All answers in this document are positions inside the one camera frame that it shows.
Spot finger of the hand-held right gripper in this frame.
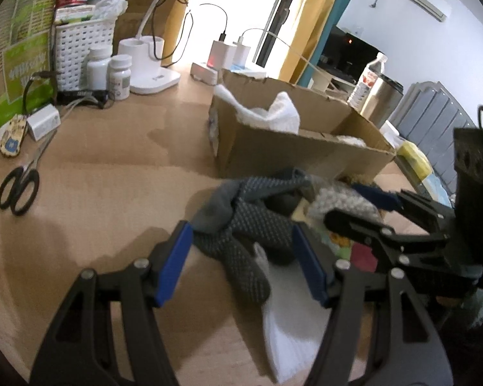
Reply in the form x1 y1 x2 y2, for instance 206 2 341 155
352 184 455 234
324 208 448 265

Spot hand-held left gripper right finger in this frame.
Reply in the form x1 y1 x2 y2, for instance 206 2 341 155
292 222 453 386

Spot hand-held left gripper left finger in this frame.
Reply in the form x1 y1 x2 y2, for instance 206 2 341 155
30 220 194 386

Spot clear bubble wrap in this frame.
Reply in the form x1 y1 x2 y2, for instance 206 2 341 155
308 181 383 226

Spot white waffle cloth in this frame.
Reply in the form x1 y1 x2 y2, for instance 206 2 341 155
251 243 341 384
213 84 300 135

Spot grey dotted sock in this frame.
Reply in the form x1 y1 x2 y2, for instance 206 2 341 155
193 169 315 302

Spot cardboard box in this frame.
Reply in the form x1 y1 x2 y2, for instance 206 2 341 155
207 68 397 189

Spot colourful printed card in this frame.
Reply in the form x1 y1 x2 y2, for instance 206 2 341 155
326 229 355 262

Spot light blue blanket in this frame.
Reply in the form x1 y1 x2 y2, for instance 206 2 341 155
419 169 455 206

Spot white dish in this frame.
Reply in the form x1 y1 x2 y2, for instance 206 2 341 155
380 123 401 145

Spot steel tumbler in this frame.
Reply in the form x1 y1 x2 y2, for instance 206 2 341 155
360 73 404 129

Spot grey bed headboard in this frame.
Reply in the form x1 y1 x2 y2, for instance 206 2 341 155
388 81 478 194

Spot clear water bottle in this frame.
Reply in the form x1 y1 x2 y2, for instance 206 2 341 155
347 52 388 109

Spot white monitor stand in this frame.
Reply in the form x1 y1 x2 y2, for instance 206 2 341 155
310 66 355 93

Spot black monitor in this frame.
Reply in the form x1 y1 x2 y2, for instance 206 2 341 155
321 26 381 79

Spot black scissors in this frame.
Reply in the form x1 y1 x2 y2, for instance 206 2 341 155
0 129 59 216

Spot white desk lamp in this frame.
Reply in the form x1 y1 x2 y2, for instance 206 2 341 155
118 0 190 95

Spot flat black device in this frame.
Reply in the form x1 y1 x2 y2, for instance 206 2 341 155
58 88 109 107

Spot small white adapter box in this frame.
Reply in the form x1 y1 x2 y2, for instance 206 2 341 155
26 104 61 141

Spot white pill bottle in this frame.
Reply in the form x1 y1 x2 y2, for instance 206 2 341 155
108 54 133 101
86 46 112 91

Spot white power strip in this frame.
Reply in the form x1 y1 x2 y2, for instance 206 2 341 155
190 61 266 85

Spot small white charger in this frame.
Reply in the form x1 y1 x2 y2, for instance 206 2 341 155
233 42 251 67

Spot cartoon printed coaster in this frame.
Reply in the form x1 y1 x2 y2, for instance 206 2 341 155
0 115 28 157

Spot white charger with red light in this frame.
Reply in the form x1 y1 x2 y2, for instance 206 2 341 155
208 40 235 69

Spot white plastic basket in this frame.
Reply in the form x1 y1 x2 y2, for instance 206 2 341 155
53 18 115 91

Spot brown storage carton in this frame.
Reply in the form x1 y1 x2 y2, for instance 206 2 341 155
115 0 198 69

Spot white plastic bag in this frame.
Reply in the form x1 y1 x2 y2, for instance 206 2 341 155
92 0 128 21

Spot green white carton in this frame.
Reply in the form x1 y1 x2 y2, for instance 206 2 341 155
56 6 97 23

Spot white charger cable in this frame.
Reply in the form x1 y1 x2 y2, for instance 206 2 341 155
239 28 318 73

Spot black sliding door frame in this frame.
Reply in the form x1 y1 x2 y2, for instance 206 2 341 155
258 0 307 65

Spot black wire loop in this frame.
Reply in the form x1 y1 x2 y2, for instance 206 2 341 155
23 70 62 110

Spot black charger cable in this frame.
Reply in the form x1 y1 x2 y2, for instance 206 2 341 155
199 3 229 43

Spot black lamp cable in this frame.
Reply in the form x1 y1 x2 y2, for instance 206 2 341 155
153 0 196 69

